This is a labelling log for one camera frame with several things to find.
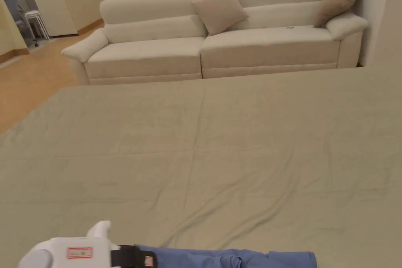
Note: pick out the cream white sofa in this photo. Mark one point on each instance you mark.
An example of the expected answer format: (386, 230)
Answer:
(150, 54)

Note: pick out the square beige cushion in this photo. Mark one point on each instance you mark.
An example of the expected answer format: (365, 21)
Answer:
(220, 7)

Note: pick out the stack of white stools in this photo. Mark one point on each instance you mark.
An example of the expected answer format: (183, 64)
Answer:
(35, 23)

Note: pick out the blue shirt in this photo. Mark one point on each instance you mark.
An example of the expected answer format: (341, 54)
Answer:
(220, 258)

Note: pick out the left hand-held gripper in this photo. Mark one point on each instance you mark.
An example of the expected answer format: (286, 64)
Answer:
(56, 250)

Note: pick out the bed with pale green sheet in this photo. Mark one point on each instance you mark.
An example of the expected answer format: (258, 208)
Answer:
(220, 155)

